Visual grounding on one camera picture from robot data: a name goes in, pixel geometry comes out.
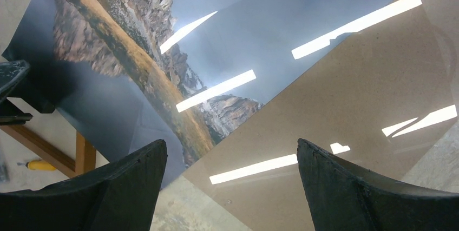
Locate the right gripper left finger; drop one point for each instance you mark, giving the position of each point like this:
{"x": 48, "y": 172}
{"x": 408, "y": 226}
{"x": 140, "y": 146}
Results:
{"x": 121, "y": 195}

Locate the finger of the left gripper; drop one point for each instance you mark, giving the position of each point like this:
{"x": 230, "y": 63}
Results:
{"x": 12, "y": 73}
{"x": 12, "y": 115}

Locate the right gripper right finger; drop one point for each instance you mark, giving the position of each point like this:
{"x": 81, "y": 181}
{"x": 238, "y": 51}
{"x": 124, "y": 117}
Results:
{"x": 342, "y": 195}

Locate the wooden picture frame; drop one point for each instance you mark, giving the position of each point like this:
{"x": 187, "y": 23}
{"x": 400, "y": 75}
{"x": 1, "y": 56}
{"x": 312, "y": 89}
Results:
{"x": 85, "y": 157}

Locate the yellow handled screwdriver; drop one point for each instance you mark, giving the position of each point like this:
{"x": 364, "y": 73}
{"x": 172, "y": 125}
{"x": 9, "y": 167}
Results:
{"x": 37, "y": 165}

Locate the brown backing board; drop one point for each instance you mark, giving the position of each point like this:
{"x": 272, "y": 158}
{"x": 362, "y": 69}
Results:
{"x": 389, "y": 93}

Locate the mountain landscape photo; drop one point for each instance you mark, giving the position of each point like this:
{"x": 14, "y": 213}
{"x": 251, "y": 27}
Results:
{"x": 127, "y": 72}

